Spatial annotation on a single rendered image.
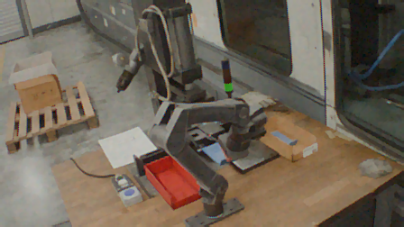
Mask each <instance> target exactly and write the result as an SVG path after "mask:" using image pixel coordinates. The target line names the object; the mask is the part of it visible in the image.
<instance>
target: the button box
mask: <svg viewBox="0 0 404 227"><path fill-rule="evenodd" d="M70 160H72V161H73V162H74V163H75V164H76V166H77V167H78V169H79V170H81V171H82V172H83V173H85V174H86V175H90V176H93V177H112V178H110V180H111V182H112V185H113V187H114V189H115V190H116V192H117V194H118V195H119V192H120V191H124V190H125V189H127V188H131V187H132V186H134V183H133V182H132V181H131V180H130V178H129V177H128V176H127V175H126V173H125V172H124V173H122V174H121V175H115V174H113V175H109V174H108V175H104V176H99V175H93V174H89V173H87V172H86V171H85V170H82V168H81V167H80V166H79V165H78V164H77V162H76V161H75V160H74V159H73V158H70ZM118 176H123V177H124V180H126V184H122V185H120V184H119V180H116V178H117V177H118ZM119 196H120V195H119Z"/></svg>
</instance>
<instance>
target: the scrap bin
mask: <svg viewBox="0 0 404 227"><path fill-rule="evenodd" d="M144 168H145V174H146V177H147V179H149V181H150V182H151V184H152V185H153V186H154V187H155V188H156V190H157V191H158V192H159V193H160V194H161V196H162V197H163V199H164V200H165V201H166V203H167V204H169V205H170V208H172V210H173V211H174V210H176V209H178V208H180V207H182V206H184V205H188V204H190V203H192V202H196V201H197V200H198V199H201V198H202V196H201V195H199V194H198V190H199V188H200V186H199V185H198V184H197V181H196V179H195V178H194V177H192V176H191V174H190V173H188V172H187V170H186V169H184V168H183V167H182V166H181V165H180V164H179V163H178V162H177V161H176V160H175V159H174V158H172V157H171V155H169V156H168V157H166V158H164V159H158V160H156V161H154V162H151V163H149V164H147V165H145V166H144Z"/></svg>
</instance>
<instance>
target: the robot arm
mask: <svg viewBox="0 0 404 227"><path fill-rule="evenodd" d="M171 109H172V111H171V117H170V110H171ZM215 122H225V123H227V122H231V123H232V125H231V128H230V130H229V132H228V133H225V134H223V135H219V136H218V141H217V142H218V144H219V145H220V146H221V150H222V152H223V154H224V155H225V158H226V161H230V160H232V161H237V160H238V159H240V158H245V157H247V156H248V155H249V153H250V152H249V150H248V148H249V145H250V144H251V140H254V141H258V140H259V139H260V138H261V137H264V134H265V133H266V131H267V130H266V129H265V127H264V124H266V123H267V122H268V119H267V116H266V114H265V112H264V109H263V107H260V106H259V105H257V104H253V105H252V106H251V107H249V105H248V104H244V103H242V102H239V101H237V100H234V99H221V100H218V101H216V102H212V103H203V104H175V103H173V102H171V100H167V101H164V102H163V103H162V104H161V108H160V109H159V111H158V112H157V114H156V117H155V119H154V120H153V122H152V124H151V128H150V129H149V132H148V137H149V139H150V140H151V141H152V143H154V144H156V145H157V147H158V148H159V149H162V150H165V151H166V152H167V154H170V155H171V157H172V158H174V159H175V160H176V161H177V162H178V163H179V164H180V165H181V166H182V167H183V168H184V169H186V170H187V172H188V173H190V174H191V176H192V177H194V178H195V179H196V181H197V184H198V185H199V186H200V188H199V190H198V194H199V195H201V196H202V198H201V201H202V205H203V209H204V211H202V212H200V213H196V214H194V215H193V216H189V217H188V218H186V219H184V223H185V225H186V226H187V227H207V226H210V225H212V224H214V223H215V222H219V221H221V220H223V219H225V218H227V217H228V216H230V215H233V214H235V213H237V212H239V211H242V210H243V209H244V204H242V203H241V202H240V201H238V199H237V198H236V197H231V198H229V199H228V200H226V201H223V202H222V200H224V199H225V192H226V191H227V189H228V187H229V183H228V181H227V180H226V179H225V177H223V176H222V175H221V174H220V173H217V172H216V171H215V170H214V169H212V168H211V167H209V166H208V164H207V163H206V162H205V161H204V160H203V159H202V158H201V157H200V156H199V155H198V154H197V153H196V152H195V151H194V150H193V149H191V147H190V146H189V144H188V143H187V142H186V140H187V139H186V130H187V126H190V125H191V124H201V123H215Z"/></svg>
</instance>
